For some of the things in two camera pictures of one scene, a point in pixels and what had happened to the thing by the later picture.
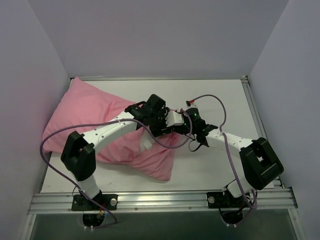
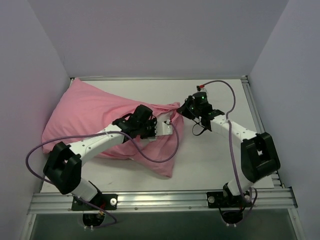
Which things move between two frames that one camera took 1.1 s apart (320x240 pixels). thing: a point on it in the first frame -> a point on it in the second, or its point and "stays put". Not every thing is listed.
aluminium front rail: (164, 201) stays put
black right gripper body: (186, 114) -> (184, 111)
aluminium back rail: (214, 77) stays put
